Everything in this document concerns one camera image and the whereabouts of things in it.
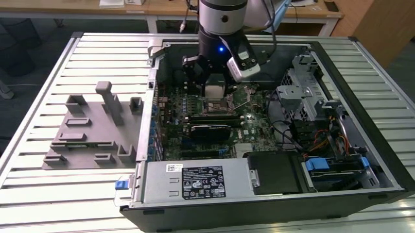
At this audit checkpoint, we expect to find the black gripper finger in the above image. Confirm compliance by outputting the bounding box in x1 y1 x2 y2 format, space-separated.
213 63 237 97
182 55 210 98

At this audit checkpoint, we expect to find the silver CPU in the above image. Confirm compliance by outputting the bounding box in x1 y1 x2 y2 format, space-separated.
202 83 227 101

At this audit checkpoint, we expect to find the CPU socket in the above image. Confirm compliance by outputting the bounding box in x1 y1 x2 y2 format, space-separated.
202 96 235 115

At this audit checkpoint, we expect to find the black RAM slot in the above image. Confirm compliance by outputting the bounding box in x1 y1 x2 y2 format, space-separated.
189 122 243 126
189 117 243 121
189 115 243 119
189 120 243 124

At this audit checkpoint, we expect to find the black graphics card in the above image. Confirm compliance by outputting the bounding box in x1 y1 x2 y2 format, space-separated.
187 123 234 144

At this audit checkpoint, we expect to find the green motherboard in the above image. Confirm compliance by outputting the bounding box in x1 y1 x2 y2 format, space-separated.
153 81 283 163

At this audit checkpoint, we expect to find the silver heat sink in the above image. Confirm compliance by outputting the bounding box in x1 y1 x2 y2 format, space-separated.
235 143 255 157

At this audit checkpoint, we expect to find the black expansion slot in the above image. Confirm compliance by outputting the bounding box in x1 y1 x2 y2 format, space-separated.
181 150 225 158

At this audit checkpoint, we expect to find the grey parts rack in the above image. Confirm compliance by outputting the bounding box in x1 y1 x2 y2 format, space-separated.
42 81 146 170

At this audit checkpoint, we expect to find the black plastic cover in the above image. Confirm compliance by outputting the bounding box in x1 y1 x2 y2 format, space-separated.
243 150 307 196

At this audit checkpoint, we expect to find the hard disk in blue carrier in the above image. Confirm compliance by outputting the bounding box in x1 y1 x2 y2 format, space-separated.
301 157 369 192

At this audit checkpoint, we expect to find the silver power supply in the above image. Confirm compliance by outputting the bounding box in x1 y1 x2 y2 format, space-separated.
129 159 259 210

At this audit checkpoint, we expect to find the green RAM stick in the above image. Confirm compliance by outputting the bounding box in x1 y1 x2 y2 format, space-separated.
65 142 101 148

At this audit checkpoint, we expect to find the wooden desk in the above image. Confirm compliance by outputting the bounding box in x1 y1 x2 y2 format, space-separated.
0 0 346 37

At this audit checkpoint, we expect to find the blue case latch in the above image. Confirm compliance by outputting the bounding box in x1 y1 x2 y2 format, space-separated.
115 178 131 192

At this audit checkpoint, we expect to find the wooden cabinet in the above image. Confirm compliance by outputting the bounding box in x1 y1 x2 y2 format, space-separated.
333 0 415 70

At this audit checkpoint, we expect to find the black open PC case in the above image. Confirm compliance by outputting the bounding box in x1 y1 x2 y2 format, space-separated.
115 38 409 233

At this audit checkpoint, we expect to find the black waste bin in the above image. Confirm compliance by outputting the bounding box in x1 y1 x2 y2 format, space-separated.
0 18 43 78

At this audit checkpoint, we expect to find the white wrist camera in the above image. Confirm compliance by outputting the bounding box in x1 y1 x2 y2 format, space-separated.
226 36 262 83

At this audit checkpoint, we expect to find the yellow orange wire bundle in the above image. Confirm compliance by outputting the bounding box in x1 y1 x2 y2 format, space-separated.
303 116 337 158

